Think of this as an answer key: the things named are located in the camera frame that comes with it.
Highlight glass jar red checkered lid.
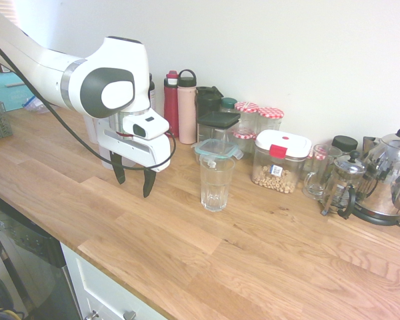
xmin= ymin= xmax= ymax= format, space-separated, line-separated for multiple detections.
xmin=234 ymin=101 xmax=259 ymax=134
xmin=257 ymin=106 xmax=285 ymax=135

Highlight cereal container white lid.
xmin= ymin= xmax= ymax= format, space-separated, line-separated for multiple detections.
xmin=251 ymin=129 xmax=313 ymax=195

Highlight coiled black and yellow cables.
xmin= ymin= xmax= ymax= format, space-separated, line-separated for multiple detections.
xmin=0 ymin=275 xmax=25 ymax=320

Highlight stainless steel dishwasher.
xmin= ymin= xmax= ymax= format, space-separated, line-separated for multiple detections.
xmin=0 ymin=188 xmax=83 ymax=320

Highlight glass jar with black lid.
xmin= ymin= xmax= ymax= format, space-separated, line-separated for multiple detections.
xmin=331 ymin=135 xmax=359 ymax=155

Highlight black kettle base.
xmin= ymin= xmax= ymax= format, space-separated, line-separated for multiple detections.
xmin=349 ymin=203 xmax=400 ymax=231

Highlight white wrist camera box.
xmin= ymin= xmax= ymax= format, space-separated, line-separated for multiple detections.
xmin=122 ymin=112 xmax=171 ymax=141

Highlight white drawer with handle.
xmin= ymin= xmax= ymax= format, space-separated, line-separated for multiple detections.
xmin=59 ymin=241 xmax=169 ymax=320

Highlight clear glass mug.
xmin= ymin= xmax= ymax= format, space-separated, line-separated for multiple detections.
xmin=302 ymin=143 xmax=343 ymax=201

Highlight window blind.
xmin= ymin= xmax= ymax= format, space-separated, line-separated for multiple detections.
xmin=0 ymin=0 xmax=19 ymax=26

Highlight glass French press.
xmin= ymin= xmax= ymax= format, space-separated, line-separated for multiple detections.
xmin=321 ymin=149 xmax=368 ymax=221

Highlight pink water bottle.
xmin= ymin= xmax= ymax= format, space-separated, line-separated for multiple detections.
xmin=177 ymin=69 xmax=198 ymax=145

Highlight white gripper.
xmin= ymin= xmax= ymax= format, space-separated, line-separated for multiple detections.
xmin=97 ymin=117 xmax=173 ymax=199

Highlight black shaker bottle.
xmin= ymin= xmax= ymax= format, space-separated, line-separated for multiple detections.
xmin=195 ymin=85 xmax=225 ymax=117

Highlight glass container with teal lid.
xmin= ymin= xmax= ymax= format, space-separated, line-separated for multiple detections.
xmin=193 ymin=139 xmax=245 ymax=165

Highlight small jar red checkered lid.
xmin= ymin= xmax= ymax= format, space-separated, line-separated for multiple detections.
xmin=310 ymin=145 xmax=331 ymax=167
xmin=232 ymin=129 xmax=257 ymax=154

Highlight square container with black lid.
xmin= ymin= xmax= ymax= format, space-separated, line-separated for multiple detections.
xmin=196 ymin=111 xmax=241 ymax=147

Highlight clear drinking glass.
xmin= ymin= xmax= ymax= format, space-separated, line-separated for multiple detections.
xmin=199 ymin=155 xmax=236 ymax=213

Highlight chrome electric kettle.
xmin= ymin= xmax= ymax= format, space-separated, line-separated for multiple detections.
xmin=359 ymin=126 xmax=400 ymax=217

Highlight teal floor mat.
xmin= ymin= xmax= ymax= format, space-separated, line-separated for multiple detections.
xmin=0 ymin=71 xmax=37 ymax=111

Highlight glass jar with green lid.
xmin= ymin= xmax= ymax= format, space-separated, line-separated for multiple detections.
xmin=219 ymin=97 xmax=239 ymax=114

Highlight clear plastic zip bag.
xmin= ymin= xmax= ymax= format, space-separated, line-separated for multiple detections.
xmin=21 ymin=96 xmax=54 ymax=116

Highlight red water bottle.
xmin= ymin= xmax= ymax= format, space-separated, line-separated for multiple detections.
xmin=163 ymin=70 xmax=180 ymax=138

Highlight silver drawer handle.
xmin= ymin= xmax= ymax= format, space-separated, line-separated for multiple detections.
xmin=85 ymin=309 xmax=138 ymax=320

